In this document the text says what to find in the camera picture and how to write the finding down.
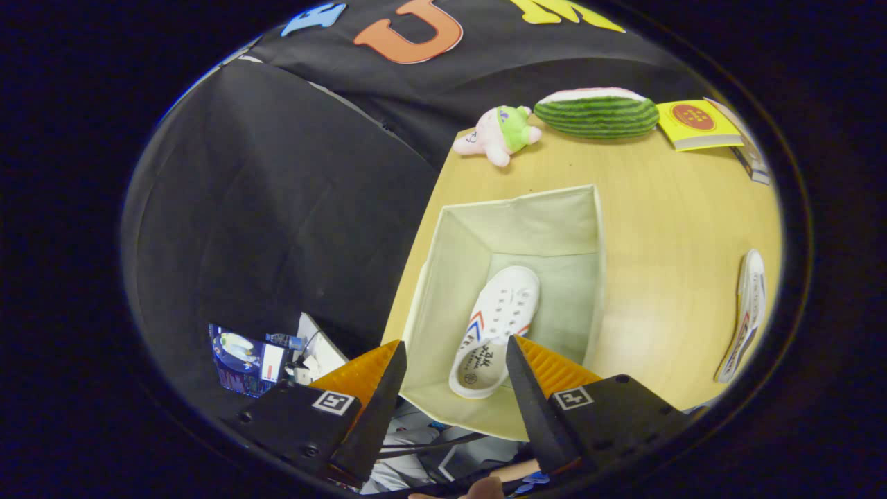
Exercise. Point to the person's clothing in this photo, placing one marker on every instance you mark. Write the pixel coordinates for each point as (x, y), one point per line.
(409, 475)

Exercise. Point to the white panel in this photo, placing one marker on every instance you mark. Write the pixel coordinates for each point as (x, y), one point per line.
(322, 350)

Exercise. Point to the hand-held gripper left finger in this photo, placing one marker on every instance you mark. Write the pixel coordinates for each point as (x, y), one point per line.
(381, 409)

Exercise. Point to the pink and green plush toy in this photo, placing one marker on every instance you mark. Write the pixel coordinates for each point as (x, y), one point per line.
(495, 135)

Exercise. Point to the watermelon slice plush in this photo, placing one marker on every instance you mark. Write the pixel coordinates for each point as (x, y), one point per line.
(596, 118)

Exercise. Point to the white canvas shoe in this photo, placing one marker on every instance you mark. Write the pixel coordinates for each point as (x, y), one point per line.
(506, 298)
(752, 291)

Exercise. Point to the black backdrop cloth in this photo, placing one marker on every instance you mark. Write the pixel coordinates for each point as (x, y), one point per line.
(277, 208)

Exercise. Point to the yellow book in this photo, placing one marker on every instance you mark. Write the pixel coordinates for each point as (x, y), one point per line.
(721, 133)

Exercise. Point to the green fabric storage box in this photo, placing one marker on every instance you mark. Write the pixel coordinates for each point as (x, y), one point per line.
(527, 222)

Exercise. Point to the grey paperback book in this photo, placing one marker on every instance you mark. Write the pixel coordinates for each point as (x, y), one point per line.
(759, 172)

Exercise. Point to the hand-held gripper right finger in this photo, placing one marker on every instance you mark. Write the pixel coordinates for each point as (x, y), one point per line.
(537, 409)

